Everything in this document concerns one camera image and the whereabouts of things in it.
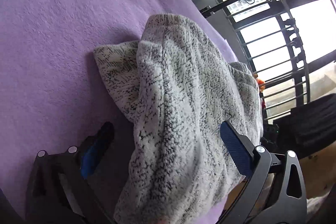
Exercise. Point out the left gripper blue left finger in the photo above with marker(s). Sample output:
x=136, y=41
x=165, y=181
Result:
x=58, y=190

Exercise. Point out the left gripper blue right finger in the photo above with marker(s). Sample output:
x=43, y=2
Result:
x=286, y=201

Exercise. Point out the grey knit hooded sweater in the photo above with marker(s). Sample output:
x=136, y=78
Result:
x=176, y=88

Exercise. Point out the black clothes pile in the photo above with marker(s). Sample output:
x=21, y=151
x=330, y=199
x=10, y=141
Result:
x=306, y=130

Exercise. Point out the black metal window grille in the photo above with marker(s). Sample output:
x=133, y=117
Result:
x=288, y=45

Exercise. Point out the purple fleece bed blanket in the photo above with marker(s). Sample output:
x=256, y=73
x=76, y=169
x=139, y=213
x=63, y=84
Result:
x=52, y=96

